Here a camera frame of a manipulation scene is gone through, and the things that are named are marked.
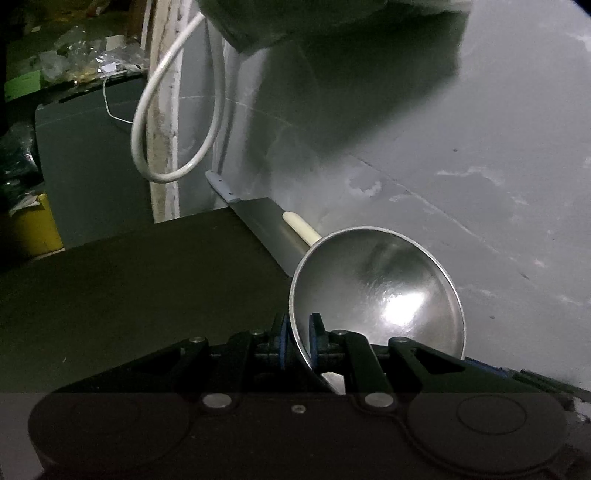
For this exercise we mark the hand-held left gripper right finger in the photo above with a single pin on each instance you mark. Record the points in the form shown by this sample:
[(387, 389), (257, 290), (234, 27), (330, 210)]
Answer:
[(316, 341)]

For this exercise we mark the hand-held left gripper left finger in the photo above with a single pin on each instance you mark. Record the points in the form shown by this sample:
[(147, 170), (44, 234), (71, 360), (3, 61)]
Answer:
[(278, 344)]

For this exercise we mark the wide steel bowl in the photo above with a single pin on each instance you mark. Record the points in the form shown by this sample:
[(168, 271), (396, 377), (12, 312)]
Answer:
[(392, 286)]

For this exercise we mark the grey cleaver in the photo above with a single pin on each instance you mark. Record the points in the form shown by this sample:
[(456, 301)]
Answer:
[(268, 230)]

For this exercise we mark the cream cylindrical stick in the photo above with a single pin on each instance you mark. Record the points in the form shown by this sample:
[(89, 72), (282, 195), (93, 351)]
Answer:
[(300, 226)]

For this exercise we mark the grey cabinet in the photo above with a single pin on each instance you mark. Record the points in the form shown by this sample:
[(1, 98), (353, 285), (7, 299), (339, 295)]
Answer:
[(92, 175)]

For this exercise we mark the yellow container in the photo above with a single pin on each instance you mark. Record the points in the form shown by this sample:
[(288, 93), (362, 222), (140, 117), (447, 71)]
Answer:
[(37, 230)]

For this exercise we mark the black plastic bag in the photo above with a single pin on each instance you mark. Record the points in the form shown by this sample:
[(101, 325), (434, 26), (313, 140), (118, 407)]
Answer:
[(18, 157)]

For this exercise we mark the dark hanging cloth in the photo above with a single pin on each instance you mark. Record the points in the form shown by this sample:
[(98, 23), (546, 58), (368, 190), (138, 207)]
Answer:
[(277, 23)]

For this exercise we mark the pile of clear plastic packets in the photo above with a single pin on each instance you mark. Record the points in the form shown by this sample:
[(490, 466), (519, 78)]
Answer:
[(78, 60)]

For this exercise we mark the green box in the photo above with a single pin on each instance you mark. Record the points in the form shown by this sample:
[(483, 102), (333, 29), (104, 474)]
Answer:
[(23, 85)]

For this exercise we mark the pale wooden post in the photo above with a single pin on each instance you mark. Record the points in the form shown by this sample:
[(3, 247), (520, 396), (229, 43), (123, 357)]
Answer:
[(162, 129)]

